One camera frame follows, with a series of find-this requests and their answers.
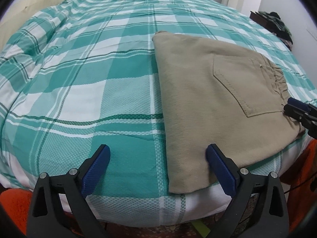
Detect orange fleece garment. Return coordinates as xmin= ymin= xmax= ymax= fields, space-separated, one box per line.
xmin=1 ymin=140 xmax=316 ymax=237

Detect pile of dark clothes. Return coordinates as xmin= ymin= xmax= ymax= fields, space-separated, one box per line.
xmin=257 ymin=11 xmax=293 ymax=51

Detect teal plaid bed cover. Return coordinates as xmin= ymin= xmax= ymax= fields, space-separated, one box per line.
xmin=1 ymin=0 xmax=316 ymax=227

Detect dark wooden side table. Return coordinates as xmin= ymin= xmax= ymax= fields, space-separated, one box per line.
xmin=250 ymin=11 xmax=268 ymax=29

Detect black cable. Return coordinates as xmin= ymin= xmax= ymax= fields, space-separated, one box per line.
xmin=283 ymin=178 xmax=317 ymax=195

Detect khaki beige pants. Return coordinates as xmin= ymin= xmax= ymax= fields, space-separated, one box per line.
xmin=152 ymin=31 xmax=304 ymax=194

